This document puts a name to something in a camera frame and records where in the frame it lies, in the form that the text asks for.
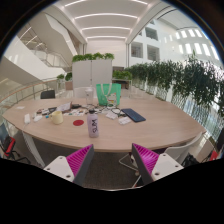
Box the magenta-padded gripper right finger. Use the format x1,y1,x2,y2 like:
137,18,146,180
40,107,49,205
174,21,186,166
131,143,185,186

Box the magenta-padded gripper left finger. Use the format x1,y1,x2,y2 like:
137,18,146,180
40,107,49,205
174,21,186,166
43,143,95,187

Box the purple drink bottle black cap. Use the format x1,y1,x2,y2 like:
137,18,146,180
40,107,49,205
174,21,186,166
87,109,100,139

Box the white chair with metal legs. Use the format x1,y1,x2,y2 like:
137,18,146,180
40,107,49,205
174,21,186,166
118,131,204,188

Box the flat round red coaster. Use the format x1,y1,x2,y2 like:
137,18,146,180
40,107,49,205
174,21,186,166
72,119,85,127

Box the pale yellow mug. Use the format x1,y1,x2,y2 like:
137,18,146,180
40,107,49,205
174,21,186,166
49,110,64,126

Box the colourful sticker sheet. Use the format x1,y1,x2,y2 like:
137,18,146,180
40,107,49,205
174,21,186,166
63,109,88,117

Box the dark blue keyboard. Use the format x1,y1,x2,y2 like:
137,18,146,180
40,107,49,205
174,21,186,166
120,107,147,123

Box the clear plastic packet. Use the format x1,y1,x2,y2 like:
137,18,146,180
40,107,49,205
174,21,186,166
117,116,132,126

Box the red and black chair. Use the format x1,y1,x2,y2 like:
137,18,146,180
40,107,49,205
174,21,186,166
0,123,31,164

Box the long white device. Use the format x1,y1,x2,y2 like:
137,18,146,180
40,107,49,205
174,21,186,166
23,113,32,125

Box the white printed card packet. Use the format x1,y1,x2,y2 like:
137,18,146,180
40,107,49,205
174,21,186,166
105,111,118,120

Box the black office chair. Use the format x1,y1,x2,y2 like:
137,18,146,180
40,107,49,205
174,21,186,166
40,89,56,100

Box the clear tumbler with white lid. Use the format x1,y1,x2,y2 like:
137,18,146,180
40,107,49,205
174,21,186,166
84,87,95,106

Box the glass railing with wooden handrail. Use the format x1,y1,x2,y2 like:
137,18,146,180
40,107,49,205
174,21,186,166
0,77,73,111

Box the green tote bag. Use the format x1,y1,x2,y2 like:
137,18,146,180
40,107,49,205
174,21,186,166
96,83,122,108

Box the brown planter with green plants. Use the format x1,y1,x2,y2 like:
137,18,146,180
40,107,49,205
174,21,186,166
56,72,73,91

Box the row of green hedge plants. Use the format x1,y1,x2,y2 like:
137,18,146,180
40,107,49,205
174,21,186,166
124,54,224,118

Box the white planter cabinet with plants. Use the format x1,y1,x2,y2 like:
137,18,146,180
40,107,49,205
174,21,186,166
71,52,115,89

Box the ceiling light strips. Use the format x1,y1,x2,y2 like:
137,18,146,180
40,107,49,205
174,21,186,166
63,0,149,40

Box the black cable bundle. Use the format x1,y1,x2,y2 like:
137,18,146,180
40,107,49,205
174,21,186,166
99,105,126,118

